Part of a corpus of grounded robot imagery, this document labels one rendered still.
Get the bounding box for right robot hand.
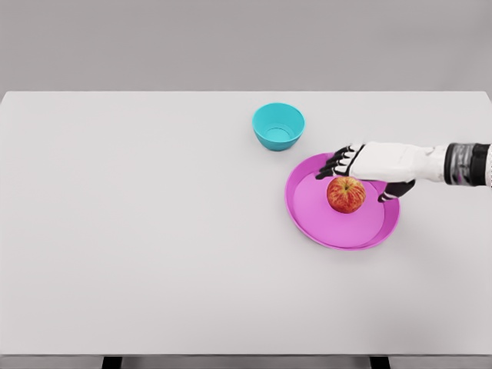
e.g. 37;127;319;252
315;142;424;204

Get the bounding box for blue bowl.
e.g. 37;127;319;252
251;102;306;152

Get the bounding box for red yellow apple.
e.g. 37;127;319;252
326;175;367;214

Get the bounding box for pink plate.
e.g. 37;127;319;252
284;151;401;251

